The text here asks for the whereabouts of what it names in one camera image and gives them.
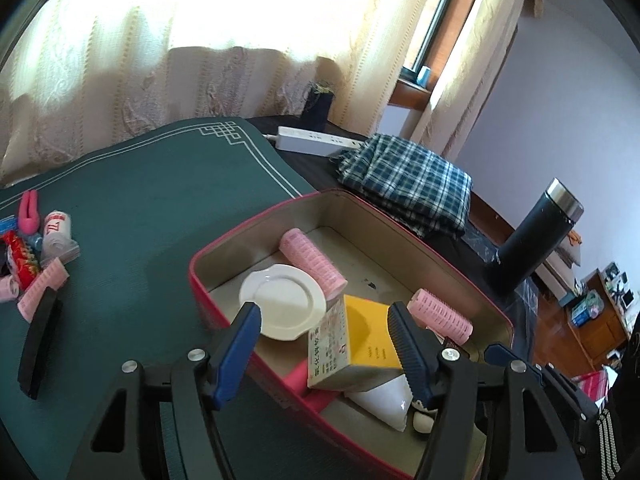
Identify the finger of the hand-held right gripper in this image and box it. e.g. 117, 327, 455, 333
484, 343, 601, 423

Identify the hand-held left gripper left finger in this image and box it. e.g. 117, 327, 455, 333
75, 301, 263, 480

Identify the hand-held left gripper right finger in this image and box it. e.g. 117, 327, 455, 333
387, 301, 558, 480

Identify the pink hair roller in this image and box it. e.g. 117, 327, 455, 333
0, 275, 23, 303
16, 256, 70, 318
406, 288, 473, 346
279, 228, 348, 303

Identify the white tissue pack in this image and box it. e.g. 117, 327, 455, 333
345, 372, 413, 433

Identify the yellow and white box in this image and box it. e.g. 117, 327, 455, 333
306, 294, 408, 392

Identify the small white plate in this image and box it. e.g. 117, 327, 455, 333
239, 264, 328, 341

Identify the panda figurine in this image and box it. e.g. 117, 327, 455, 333
410, 395, 441, 433

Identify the red tin container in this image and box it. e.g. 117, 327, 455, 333
188, 189, 515, 480

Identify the small red label bottle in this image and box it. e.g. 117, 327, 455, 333
40, 210, 81, 266

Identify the red snack packet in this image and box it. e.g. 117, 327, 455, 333
0, 230, 42, 286

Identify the pink bent foam toy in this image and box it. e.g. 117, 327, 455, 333
17, 190, 45, 236

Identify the wooden cabinet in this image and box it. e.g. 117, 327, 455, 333
565, 260, 640, 366

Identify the dark thermos flask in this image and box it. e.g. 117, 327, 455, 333
482, 177, 585, 301

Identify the plaid cloth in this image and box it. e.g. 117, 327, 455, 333
330, 132, 473, 238

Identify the green mat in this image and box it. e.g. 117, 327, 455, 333
0, 117, 321, 480

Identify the white power strip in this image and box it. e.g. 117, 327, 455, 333
265, 126, 363, 157

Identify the cream sheer curtain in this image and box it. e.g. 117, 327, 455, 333
0, 0, 441, 186

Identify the beige drape curtain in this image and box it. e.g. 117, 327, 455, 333
407, 0, 546, 148

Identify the window frame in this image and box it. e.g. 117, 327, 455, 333
400, 0, 493, 91

